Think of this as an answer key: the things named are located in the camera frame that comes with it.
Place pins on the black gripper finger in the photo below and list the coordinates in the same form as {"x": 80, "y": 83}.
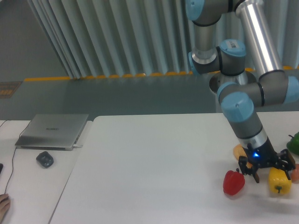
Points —
{"x": 285, "y": 162}
{"x": 252, "y": 171}

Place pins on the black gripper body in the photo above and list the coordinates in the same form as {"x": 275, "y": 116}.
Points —
{"x": 263, "y": 156}

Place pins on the yellow bell pepper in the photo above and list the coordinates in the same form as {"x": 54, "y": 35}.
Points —
{"x": 278, "y": 182}

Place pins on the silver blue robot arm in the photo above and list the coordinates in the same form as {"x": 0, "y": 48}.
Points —
{"x": 232, "y": 57}

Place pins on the green bell pepper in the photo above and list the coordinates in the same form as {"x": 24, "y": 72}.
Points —
{"x": 293, "y": 144}

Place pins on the red bell pepper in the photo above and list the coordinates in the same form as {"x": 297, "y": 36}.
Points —
{"x": 233, "y": 182}

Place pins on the person's hand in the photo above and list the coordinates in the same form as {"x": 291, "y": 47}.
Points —
{"x": 4, "y": 205}

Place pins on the orange triangular bread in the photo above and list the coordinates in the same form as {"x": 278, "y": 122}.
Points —
{"x": 238, "y": 151}

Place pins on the pale orange fruit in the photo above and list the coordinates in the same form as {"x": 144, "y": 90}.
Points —
{"x": 295, "y": 173}

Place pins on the silver closed laptop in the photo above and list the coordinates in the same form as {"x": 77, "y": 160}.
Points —
{"x": 52, "y": 131}

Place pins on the grey pleated curtain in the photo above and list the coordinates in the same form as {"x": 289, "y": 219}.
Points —
{"x": 118, "y": 38}

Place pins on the dark grey small device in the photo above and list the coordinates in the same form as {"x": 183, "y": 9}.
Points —
{"x": 45, "y": 159}

